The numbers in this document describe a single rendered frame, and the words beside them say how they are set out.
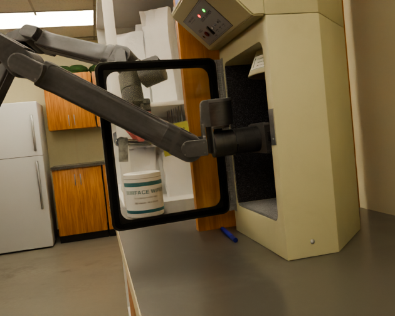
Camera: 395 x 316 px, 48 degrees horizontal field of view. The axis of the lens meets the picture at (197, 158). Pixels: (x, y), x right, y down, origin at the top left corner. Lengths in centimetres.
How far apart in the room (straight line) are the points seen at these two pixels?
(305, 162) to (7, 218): 515
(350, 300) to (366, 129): 75
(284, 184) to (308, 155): 7
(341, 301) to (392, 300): 7
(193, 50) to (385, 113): 54
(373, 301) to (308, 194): 27
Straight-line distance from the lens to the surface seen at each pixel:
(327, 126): 91
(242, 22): 93
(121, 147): 105
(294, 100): 88
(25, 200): 577
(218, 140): 95
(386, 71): 129
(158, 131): 94
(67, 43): 140
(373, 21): 135
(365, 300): 71
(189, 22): 111
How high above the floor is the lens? 120
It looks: 3 degrees down
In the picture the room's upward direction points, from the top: 6 degrees counter-clockwise
